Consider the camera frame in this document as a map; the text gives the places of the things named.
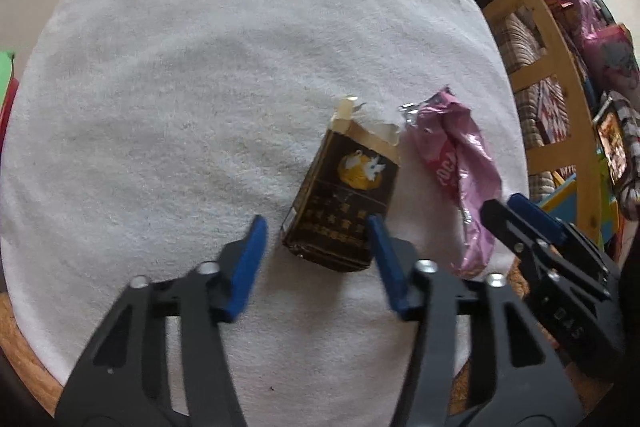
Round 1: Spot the orange plush cushion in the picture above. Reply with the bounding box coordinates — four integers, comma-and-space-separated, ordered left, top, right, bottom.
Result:
0, 257, 616, 418

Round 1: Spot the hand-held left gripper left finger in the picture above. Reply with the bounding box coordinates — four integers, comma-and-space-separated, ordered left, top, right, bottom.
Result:
55, 214, 269, 427

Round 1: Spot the red bin with green rim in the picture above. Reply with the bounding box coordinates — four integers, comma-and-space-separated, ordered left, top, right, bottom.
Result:
0, 51, 18, 148

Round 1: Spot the wooden frame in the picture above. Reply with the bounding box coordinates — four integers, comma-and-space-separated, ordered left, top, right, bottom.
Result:
482, 0, 608, 248

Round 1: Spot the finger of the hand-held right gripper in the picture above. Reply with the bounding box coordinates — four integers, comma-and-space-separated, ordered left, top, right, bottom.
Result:
480, 199, 544, 268
507, 193, 576, 249

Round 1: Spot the cartoon picture book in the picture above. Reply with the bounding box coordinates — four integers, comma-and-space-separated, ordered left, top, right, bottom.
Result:
592, 92, 631, 188

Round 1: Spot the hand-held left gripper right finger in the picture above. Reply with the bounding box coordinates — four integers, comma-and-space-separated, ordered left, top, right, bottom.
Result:
366, 214, 583, 427

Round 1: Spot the brown plaid cushion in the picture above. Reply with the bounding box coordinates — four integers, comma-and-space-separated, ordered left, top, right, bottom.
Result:
500, 12, 576, 188

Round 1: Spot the white towel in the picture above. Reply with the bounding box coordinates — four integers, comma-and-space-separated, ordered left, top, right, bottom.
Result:
0, 0, 531, 408

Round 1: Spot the small pink foil wrapper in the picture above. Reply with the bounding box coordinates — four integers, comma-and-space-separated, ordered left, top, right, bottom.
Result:
398, 88, 503, 279

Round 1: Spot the dark brown cigarette box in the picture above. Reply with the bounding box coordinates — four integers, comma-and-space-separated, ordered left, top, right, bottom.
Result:
281, 96, 402, 273

